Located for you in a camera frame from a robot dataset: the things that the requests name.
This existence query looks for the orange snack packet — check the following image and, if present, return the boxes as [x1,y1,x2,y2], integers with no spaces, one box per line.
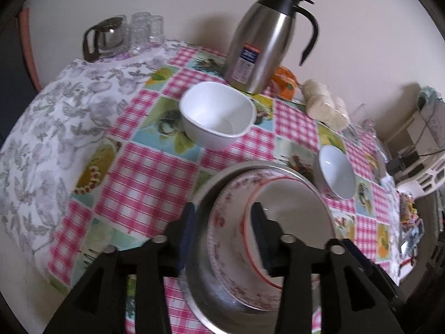
[269,66,300,101]

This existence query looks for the pink checkered tablecloth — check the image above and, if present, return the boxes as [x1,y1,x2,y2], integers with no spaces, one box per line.
[49,47,404,334]

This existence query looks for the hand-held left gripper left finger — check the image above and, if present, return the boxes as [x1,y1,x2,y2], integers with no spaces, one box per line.
[43,202,196,334]

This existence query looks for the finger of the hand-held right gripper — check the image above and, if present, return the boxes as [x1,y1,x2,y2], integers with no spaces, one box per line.
[342,239,397,300]

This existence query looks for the colourful trinket pile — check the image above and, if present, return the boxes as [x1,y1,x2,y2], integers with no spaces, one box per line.
[398,193,426,254]

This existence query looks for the white floral rim plate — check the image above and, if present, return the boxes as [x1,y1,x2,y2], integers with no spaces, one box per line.
[207,169,327,312]

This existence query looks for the dark brown-edged furniture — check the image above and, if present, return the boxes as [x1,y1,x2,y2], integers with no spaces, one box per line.
[0,5,40,94]

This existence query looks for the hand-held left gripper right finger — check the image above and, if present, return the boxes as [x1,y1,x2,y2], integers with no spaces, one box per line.
[251,202,402,334]

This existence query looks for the white bowl with red rim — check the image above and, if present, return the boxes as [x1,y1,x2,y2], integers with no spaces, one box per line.
[241,177,329,290]

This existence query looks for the stainless steel thermos jug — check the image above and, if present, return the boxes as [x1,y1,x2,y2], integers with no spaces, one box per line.
[222,0,320,94]

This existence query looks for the wrapped white bread pack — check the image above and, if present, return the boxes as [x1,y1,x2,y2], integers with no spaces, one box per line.
[301,79,351,131]

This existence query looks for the glass coffee pot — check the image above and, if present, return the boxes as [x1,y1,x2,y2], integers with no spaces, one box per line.
[82,16,128,62]

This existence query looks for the white chair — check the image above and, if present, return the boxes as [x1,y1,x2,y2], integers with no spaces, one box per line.
[396,111,445,195]

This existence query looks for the clear glass mug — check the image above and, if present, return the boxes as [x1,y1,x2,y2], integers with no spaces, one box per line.
[342,104,379,143]

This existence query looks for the white grey floral tablecloth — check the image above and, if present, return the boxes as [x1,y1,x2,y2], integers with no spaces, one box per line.
[0,40,181,296]

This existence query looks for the small plain white bowl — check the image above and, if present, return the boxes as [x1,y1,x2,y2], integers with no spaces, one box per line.
[179,82,257,152]

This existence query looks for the steel basin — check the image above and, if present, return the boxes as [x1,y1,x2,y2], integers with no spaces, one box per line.
[179,160,337,334]

